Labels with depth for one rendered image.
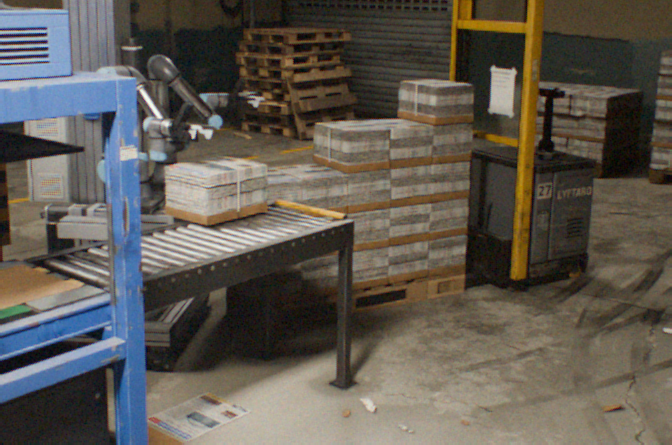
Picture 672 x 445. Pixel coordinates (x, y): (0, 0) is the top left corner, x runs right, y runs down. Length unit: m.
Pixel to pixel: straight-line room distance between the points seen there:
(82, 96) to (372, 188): 2.62
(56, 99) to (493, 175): 3.74
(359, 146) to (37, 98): 2.62
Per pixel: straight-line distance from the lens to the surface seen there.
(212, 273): 3.50
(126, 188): 2.90
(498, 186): 5.91
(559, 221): 5.86
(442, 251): 5.48
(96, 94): 2.80
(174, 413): 4.10
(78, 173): 4.67
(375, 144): 5.04
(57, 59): 2.92
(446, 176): 5.38
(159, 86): 4.93
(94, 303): 3.12
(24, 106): 2.67
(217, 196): 3.98
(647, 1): 11.05
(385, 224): 5.17
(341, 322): 4.22
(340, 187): 4.96
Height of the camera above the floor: 1.83
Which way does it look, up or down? 13 degrees down
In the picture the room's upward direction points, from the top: 1 degrees clockwise
